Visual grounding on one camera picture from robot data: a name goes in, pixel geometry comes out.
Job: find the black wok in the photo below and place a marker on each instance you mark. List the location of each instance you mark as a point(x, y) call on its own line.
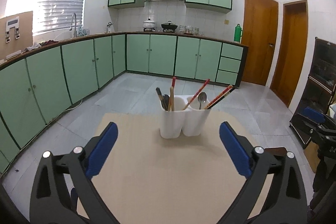
point(169, 27)

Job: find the green lower kitchen cabinets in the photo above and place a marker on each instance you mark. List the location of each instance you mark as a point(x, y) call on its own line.
point(39, 85)

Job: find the white twin utensil holder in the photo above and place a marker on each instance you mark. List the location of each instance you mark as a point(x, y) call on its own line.
point(189, 121)

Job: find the red starred chopstick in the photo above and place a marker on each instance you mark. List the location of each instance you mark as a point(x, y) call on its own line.
point(196, 94)

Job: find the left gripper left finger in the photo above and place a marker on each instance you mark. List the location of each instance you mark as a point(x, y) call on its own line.
point(63, 191)

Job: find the wooden door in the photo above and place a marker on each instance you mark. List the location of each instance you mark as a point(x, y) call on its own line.
point(292, 50)
point(260, 26)

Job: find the plain wooden chopstick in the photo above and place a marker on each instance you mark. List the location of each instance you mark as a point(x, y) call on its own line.
point(172, 98)

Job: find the green thermos bottle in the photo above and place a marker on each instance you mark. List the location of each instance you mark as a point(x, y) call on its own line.
point(238, 33)

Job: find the kettle on counter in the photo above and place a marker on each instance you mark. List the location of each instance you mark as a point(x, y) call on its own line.
point(109, 27)

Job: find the cardboard box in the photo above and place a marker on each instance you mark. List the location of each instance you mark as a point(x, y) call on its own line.
point(16, 33)

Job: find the black glass cabinet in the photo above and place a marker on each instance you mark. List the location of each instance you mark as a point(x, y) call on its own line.
point(319, 90)

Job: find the chrome sink faucet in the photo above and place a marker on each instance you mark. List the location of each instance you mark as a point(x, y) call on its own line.
point(73, 26)

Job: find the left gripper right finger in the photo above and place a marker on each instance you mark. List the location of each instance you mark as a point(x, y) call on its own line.
point(273, 191)

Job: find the black chopstick in holder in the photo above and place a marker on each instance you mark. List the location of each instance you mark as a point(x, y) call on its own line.
point(225, 95)

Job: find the white cooking pot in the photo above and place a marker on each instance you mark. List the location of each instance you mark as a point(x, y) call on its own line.
point(149, 25)

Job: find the metal spoon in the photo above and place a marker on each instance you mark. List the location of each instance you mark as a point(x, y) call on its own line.
point(202, 99)

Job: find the red patterned chopstick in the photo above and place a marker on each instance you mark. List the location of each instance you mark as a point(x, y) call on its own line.
point(218, 97)

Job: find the dark spoon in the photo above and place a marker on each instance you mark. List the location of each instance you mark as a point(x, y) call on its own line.
point(166, 102)

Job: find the red chopstick in holder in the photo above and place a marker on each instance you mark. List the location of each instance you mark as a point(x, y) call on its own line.
point(172, 84)

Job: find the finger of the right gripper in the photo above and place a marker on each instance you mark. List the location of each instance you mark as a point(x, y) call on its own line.
point(313, 113)
point(306, 127)

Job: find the black chopstick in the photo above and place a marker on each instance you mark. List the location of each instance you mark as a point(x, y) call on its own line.
point(225, 95)
point(161, 98)

